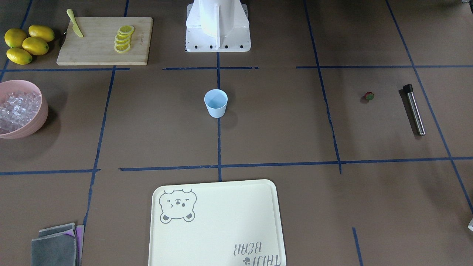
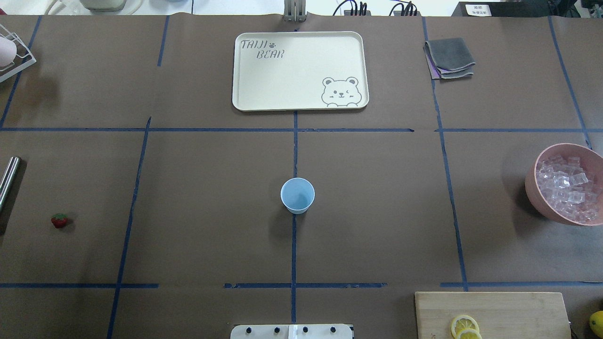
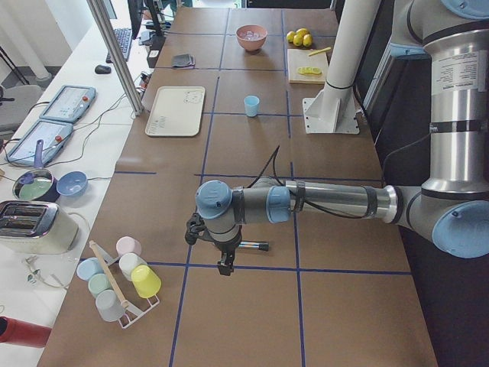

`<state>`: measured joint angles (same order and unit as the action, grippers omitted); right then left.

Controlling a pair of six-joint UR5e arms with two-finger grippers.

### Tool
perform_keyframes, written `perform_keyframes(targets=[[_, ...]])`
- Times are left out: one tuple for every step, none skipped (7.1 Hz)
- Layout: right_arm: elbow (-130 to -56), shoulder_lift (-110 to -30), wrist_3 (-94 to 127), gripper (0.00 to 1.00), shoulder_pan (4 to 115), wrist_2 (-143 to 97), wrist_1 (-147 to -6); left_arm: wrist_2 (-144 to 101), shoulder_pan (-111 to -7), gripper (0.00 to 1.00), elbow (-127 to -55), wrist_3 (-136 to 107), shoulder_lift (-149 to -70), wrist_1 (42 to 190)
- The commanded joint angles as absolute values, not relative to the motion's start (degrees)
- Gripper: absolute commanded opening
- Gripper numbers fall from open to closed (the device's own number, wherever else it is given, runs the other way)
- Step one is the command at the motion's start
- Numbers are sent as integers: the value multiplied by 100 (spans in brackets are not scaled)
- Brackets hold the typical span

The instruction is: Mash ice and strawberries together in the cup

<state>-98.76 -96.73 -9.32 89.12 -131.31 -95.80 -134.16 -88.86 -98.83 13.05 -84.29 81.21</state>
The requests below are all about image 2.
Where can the red strawberry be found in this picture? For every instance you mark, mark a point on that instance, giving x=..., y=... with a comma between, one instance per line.
x=59, y=220

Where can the light blue paper cup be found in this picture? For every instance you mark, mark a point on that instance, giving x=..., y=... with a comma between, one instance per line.
x=297, y=195

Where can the pink bowl of ice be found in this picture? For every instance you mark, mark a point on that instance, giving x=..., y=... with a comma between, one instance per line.
x=565, y=185

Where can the cream bear serving tray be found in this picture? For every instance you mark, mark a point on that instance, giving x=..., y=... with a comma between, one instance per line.
x=299, y=71

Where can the grey folded cloth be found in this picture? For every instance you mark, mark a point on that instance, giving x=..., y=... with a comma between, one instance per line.
x=449, y=58

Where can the lemon slice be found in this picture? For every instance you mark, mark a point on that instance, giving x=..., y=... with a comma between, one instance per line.
x=468, y=333
x=462, y=322

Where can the wooden cutting board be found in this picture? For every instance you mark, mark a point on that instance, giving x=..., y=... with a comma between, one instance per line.
x=500, y=315

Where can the whole yellow lemon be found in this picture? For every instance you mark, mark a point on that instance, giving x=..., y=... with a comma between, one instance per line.
x=596, y=323

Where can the aluminium frame post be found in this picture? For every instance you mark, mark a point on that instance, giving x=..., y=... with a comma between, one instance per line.
x=295, y=10

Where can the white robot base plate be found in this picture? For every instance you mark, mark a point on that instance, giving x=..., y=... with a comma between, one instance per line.
x=293, y=331

